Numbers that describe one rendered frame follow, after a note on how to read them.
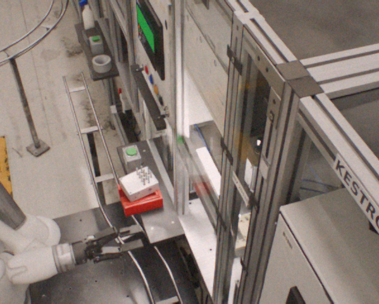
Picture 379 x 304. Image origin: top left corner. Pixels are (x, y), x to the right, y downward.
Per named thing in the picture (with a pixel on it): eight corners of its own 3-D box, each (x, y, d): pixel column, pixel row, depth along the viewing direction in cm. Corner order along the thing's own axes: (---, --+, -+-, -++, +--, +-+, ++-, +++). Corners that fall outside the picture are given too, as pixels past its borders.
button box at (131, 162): (124, 166, 218) (121, 147, 210) (142, 162, 220) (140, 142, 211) (128, 180, 213) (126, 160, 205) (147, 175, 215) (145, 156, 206)
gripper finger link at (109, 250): (93, 254, 164) (92, 257, 165) (124, 254, 170) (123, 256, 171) (90, 245, 166) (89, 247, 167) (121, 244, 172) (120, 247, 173)
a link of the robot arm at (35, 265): (50, 244, 158) (52, 242, 170) (0, 257, 154) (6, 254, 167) (58, 277, 157) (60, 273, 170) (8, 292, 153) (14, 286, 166)
